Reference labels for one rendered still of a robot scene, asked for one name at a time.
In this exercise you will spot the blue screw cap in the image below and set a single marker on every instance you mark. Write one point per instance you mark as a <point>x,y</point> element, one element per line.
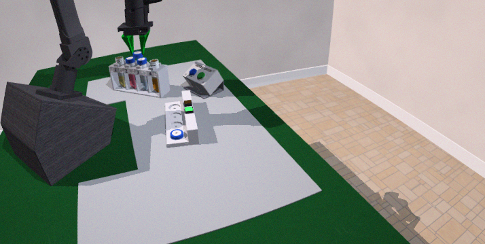
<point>137,54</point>
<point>130,60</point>
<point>141,61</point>
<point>176,134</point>

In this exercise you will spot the white four-tube rack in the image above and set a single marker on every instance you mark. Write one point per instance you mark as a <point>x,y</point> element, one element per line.
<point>160,73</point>

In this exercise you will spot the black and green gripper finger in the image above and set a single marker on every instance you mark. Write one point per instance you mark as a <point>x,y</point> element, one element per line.
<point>129,41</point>
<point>143,40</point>

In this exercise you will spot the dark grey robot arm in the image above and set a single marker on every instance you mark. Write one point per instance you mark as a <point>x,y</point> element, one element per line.
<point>75,46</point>

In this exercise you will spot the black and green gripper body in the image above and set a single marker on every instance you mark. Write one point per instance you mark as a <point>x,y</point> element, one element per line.
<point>135,23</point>

